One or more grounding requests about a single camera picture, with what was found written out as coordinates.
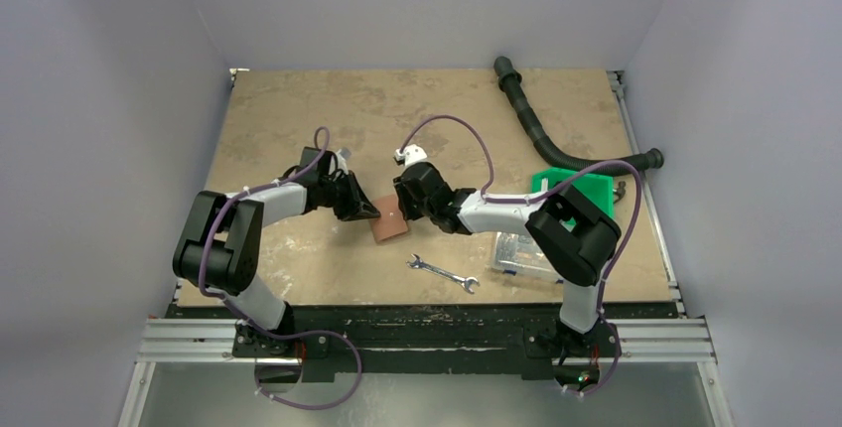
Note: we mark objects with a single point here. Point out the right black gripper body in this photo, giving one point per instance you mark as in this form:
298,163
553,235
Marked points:
406,195

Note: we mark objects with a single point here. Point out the silver open-end wrench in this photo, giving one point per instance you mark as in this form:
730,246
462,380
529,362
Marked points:
467,283

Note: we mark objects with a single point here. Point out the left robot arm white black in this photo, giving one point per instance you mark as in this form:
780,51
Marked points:
218,251

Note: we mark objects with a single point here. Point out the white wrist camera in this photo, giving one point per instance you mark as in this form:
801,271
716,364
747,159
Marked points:
341,161
409,155

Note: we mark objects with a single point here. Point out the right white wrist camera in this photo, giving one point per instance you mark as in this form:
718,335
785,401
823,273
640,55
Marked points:
409,155

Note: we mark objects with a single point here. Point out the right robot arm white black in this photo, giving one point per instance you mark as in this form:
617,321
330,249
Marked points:
577,238

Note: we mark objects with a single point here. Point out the green plastic bin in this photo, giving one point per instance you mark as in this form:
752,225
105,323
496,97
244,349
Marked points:
598,189

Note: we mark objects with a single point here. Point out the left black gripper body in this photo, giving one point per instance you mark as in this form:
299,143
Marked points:
333,191

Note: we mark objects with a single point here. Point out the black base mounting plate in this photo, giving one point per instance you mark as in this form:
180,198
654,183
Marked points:
487,339

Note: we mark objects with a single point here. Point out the brown leather card holder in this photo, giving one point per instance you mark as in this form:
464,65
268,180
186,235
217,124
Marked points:
391,223

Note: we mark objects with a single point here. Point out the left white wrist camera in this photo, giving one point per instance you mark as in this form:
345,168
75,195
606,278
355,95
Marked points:
341,161

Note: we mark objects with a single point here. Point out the clear plastic screw box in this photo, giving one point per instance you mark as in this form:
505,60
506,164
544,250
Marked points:
515,255

